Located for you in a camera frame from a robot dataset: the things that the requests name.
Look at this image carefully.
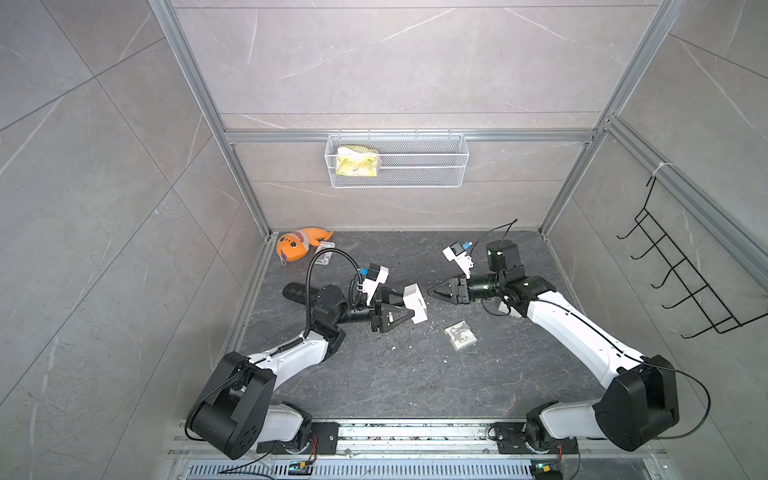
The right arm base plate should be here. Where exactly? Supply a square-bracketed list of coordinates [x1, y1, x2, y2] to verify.
[487, 421, 579, 455]

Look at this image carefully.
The white gift box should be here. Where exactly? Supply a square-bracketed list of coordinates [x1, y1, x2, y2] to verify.
[403, 283, 428, 324]
[444, 321, 477, 351]

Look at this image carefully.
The white wire mesh basket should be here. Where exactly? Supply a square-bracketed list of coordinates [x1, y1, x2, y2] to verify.
[324, 133, 469, 189]

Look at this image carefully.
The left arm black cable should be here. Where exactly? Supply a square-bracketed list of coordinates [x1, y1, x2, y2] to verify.
[303, 247, 362, 337]

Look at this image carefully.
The metal front rail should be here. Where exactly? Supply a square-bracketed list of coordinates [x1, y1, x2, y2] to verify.
[164, 418, 667, 461]

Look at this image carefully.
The small white rectangular tray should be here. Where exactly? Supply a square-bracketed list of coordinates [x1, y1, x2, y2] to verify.
[314, 241, 335, 266]

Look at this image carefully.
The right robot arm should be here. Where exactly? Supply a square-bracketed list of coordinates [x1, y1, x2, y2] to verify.
[428, 240, 680, 453]

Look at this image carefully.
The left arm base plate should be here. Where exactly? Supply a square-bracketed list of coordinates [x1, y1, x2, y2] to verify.
[255, 421, 340, 456]

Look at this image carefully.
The yellow crumpled bag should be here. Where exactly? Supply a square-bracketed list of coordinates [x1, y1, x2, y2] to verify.
[335, 145, 381, 177]

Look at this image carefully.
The orange plush toy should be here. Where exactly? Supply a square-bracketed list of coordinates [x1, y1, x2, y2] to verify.
[276, 227, 333, 264]

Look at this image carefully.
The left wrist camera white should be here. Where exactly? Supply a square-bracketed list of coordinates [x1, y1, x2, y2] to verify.
[359, 263, 389, 306]

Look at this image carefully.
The white vent grille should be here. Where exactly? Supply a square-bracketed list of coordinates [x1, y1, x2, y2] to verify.
[181, 458, 533, 479]

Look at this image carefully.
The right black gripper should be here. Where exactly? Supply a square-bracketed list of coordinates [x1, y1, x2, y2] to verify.
[427, 273, 503, 307]

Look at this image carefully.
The black oval ridged object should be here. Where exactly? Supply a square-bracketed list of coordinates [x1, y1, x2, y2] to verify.
[282, 282, 318, 305]

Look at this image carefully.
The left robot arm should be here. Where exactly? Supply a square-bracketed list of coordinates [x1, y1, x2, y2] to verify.
[184, 283, 426, 460]

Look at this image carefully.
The black wall hook rack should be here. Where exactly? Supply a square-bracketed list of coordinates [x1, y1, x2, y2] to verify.
[616, 176, 767, 340]

